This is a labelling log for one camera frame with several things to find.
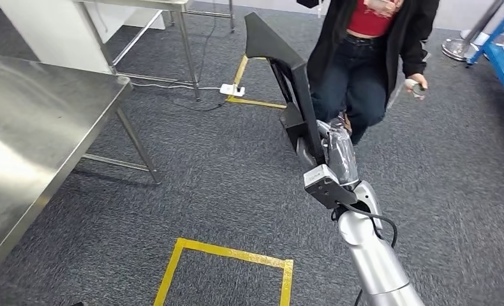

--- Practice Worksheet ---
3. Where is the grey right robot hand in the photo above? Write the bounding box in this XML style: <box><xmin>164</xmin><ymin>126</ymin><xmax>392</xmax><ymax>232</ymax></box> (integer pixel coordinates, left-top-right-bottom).
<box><xmin>296</xmin><ymin>119</ymin><xmax>361</xmax><ymax>187</ymax></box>

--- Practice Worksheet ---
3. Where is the black plastic frame part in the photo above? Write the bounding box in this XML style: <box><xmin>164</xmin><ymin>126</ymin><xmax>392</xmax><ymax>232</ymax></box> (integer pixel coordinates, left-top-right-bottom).
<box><xmin>244</xmin><ymin>11</ymin><xmax>327</xmax><ymax>168</ymax></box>

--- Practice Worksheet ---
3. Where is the stainless steel workbench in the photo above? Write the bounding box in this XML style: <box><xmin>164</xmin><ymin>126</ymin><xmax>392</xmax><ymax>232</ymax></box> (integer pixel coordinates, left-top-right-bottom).
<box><xmin>0</xmin><ymin>52</ymin><xmax>163</xmax><ymax>282</ymax></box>

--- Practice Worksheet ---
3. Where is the person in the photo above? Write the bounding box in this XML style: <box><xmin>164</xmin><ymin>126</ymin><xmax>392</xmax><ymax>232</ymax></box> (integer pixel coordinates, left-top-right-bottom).
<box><xmin>296</xmin><ymin>0</ymin><xmax>441</xmax><ymax>147</ymax></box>

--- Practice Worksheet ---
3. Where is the yellow floor tape square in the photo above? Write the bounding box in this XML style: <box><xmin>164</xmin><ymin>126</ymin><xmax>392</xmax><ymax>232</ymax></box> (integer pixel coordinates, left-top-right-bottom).
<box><xmin>152</xmin><ymin>237</ymin><xmax>295</xmax><ymax>306</ymax></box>
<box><xmin>225</xmin><ymin>54</ymin><xmax>288</xmax><ymax>111</ymax></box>

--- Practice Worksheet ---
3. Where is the person's hand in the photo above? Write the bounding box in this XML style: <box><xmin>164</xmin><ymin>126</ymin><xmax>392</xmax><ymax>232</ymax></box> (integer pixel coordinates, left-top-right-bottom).
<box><xmin>404</xmin><ymin>72</ymin><xmax>429</xmax><ymax>101</ymax></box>

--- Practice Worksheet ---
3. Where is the white power strip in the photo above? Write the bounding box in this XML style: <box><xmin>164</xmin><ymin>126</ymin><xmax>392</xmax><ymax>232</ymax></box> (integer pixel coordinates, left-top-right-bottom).
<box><xmin>219</xmin><ymin>82</ymin><xmax>247</xmax><ymax>98</ymax></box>

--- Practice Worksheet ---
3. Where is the chrome stanchion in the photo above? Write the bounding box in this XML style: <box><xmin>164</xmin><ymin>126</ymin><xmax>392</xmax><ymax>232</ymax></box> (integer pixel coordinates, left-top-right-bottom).
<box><xmin>441</xmin><ymin>0</ymin><xmax>504</xmax><ymax>62</ymax></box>

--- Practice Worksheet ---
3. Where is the white panel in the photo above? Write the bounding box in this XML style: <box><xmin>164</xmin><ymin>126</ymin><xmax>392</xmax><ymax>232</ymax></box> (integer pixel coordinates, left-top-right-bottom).
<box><xmin>0</xmin><ymin>0</ymin><xmax>167</xmax><ymax>76</ymax></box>

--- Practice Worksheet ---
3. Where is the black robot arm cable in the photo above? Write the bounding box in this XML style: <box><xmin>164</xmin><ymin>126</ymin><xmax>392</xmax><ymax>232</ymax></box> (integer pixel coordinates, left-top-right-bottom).
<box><xmin>330</xmin><ymin>201</ymin><xmax>399</xmax><ymax>306</ymax></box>

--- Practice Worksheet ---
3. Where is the black floor cable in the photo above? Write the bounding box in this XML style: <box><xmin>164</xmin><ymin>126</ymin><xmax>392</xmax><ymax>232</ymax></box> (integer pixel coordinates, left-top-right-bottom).
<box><xmin>167</xmin><ymin>0</ymin><xmax>228</xmax><ymax>113</ymax></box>

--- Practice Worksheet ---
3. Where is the white power cable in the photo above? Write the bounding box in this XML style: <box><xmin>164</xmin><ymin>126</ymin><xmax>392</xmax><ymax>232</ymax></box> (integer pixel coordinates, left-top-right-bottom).
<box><xmin>130</xmin><ymin>81</ymin><xmax>221</xmax><ymax>91</ymax></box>

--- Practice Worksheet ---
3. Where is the steel frame table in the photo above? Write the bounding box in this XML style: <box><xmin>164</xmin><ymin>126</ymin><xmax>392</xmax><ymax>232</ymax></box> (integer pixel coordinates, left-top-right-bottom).
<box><xmin>72</xmin><ymin>0</ymin><xmax>237</xmax><ymax>103</ymax></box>

